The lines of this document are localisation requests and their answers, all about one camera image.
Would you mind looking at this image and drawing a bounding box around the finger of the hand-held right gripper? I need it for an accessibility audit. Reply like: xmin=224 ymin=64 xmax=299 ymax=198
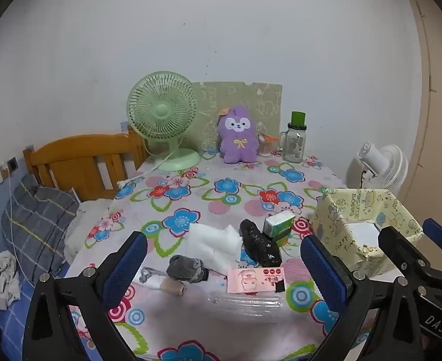
xmin=379 ymin=226 xmax=437 ymax=290
xmin=423 ymin=218 xmax=442 ymax=271

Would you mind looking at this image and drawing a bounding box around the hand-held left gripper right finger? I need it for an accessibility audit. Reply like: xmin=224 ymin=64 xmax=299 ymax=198
xmin=300 ymin=235 xmax=420 ymax=361

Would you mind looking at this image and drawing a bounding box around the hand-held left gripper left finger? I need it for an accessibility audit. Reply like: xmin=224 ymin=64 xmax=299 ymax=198
xmin=23 ymin=231 xmax=148 ymax=361

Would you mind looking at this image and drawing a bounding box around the yellow cartoon print storage box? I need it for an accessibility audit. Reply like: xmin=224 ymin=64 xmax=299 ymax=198
xmin=311 ymin=188 xmax=424 ymax=275

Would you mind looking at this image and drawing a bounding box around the beige stocking roll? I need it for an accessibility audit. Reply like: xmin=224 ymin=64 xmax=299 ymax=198
xmin=138 ymin=266 xmax=187 ymax=297

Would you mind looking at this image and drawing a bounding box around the grey sock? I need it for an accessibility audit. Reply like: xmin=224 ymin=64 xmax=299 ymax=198
xmin=166 ymin=255 xmax=209 ymax=283

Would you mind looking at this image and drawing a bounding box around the black plastic packet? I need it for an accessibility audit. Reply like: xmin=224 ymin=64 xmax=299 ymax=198
xmin=239 ymin=219 xmax=283 ymax=268

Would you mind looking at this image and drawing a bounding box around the green tissue pack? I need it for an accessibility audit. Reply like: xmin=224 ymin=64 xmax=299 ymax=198
xmin=262 ymin=211 xmax=297 ymax=238

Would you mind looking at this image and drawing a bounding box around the clear plastic pack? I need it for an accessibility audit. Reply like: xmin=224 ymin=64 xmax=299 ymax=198
xmin=208 ymin=291 xmax=287 ymax=324

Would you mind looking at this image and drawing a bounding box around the pink flat packet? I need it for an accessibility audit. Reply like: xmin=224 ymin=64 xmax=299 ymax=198
xmin=226 ymin=266 xmax=286 ymax=294

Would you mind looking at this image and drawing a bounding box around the white standing fan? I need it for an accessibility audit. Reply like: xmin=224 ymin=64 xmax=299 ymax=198
xmin=346 ymin=142 xmax=409 ymax=200

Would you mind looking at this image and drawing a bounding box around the grey plaid pillow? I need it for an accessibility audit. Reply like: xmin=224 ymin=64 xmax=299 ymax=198
xmin=1 ymin=175 xmax=81 ymax=286

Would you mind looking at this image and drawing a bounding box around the floral tablecloth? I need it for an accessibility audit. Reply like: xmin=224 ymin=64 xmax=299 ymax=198
xmin=65 ymin=150 xmax=394 ymax=361

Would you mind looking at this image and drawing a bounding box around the crumpled white cloth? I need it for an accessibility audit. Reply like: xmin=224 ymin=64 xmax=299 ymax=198
xmin=0 ymin=251 xmax=20 ymax=311

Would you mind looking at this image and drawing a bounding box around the wooden headboard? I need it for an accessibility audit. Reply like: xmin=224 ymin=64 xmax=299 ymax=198
xmin=23 ymin=130 xmax=150 ymax=202

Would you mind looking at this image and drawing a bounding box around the glass jar with green lid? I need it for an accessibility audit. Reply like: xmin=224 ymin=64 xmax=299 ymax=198
xmin=279 ymin=111 xmax=307 ymax=164

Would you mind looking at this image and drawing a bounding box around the blue grid bedsheet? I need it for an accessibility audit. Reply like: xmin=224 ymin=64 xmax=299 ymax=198
xmin=0 ymin=263 xmax=71 ymax=361

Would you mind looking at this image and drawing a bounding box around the purple plush toy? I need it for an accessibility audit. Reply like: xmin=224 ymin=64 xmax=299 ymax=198
xmin=217 ymin=106 xmax=261 ymax=165

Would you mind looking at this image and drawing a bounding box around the green desk fan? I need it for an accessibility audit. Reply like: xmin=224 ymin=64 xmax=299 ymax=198
xmin=126 ymin=72 xmax=202 ymax=171

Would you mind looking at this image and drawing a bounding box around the green printed board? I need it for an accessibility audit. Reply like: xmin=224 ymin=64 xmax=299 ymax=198
xmin=191 ymin=81 xmax=283 ymax=153

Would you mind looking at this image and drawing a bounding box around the white fan power cord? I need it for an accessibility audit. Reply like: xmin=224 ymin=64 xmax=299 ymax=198
xmin=117 ymin=152 xmax=176 ymax=189

